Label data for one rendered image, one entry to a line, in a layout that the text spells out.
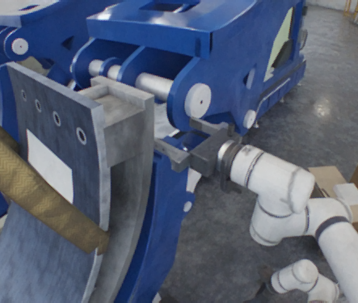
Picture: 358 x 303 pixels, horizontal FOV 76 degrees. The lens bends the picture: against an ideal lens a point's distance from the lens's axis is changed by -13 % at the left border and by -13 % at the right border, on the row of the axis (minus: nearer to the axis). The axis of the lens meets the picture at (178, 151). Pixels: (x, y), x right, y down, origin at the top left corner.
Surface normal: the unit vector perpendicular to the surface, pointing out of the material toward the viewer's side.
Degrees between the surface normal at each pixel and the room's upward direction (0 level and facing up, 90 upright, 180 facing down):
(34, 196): 82
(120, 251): 55
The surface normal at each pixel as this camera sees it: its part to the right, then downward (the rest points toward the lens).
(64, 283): -0.47, -0.23
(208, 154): -0.02, -0.79
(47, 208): 0.58, 0.38
